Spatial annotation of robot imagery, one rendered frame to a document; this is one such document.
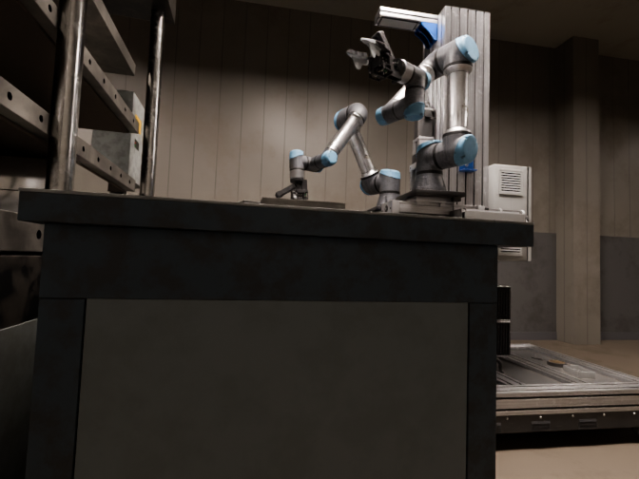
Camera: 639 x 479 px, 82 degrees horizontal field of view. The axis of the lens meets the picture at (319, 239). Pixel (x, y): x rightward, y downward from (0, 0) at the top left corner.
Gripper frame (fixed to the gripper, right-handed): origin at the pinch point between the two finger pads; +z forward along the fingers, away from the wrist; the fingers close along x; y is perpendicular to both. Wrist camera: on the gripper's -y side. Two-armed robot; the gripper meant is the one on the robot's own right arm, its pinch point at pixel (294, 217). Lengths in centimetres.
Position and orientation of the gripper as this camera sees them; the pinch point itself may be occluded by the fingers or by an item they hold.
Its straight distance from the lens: 190.5
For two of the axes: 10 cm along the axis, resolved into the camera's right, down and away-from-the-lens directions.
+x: -2.3, 1.2, 9.7
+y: 9.7, -0.1, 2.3
